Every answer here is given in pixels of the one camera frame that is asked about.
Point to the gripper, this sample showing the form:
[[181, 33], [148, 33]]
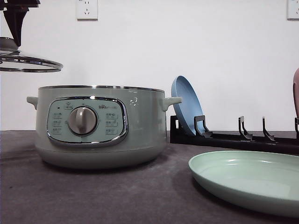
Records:
[[15, 13]]

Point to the glass pot lid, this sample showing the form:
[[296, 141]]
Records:
[[12, 59]]

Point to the green plate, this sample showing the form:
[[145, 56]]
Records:
[[259, 180]]

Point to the green electric steamer pot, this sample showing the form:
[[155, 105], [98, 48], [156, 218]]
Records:
[[100, 126]]

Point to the blue plate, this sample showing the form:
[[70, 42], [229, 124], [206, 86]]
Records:
[[190, 105]]

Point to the pink plate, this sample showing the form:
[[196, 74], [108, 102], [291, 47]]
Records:
[[295, 87]]

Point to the black dish rack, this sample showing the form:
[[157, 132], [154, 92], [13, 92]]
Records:
[[244, 141]]

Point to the white wall socket left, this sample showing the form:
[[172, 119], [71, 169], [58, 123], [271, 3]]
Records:
[[87, 10]]

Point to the white wall socket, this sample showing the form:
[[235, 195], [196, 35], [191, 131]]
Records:
[[87, 10], [292, 10]]

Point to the white wall socket right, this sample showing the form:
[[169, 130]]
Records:
[[292, 10]]

